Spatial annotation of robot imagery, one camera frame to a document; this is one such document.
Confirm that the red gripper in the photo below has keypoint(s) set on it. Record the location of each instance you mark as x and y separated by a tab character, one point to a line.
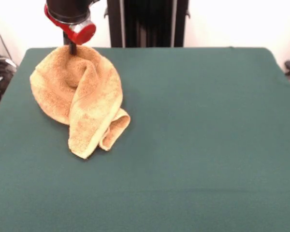
84	33

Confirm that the orange terry towel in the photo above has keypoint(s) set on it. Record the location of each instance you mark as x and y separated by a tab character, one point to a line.
58	91

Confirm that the dark green table cloth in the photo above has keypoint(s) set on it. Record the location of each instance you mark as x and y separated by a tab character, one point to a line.
183	145

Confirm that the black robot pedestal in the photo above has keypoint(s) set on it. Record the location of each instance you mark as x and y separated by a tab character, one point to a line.
147	24

